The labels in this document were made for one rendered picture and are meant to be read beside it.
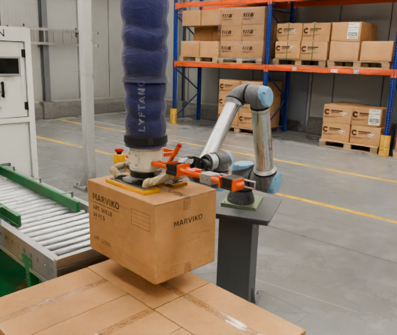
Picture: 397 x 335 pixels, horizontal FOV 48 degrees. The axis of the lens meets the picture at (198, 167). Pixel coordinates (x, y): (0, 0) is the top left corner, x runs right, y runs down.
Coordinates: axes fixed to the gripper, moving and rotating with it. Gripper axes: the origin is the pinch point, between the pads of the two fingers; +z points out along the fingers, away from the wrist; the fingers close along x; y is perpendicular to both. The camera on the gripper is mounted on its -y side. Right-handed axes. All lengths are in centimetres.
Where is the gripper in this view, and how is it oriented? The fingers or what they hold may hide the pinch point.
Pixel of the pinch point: (181, 169)
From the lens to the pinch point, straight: 217.4
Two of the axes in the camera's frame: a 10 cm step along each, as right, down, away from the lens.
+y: -7.1, -1.9, 6.8
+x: 0.3, -9.7, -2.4
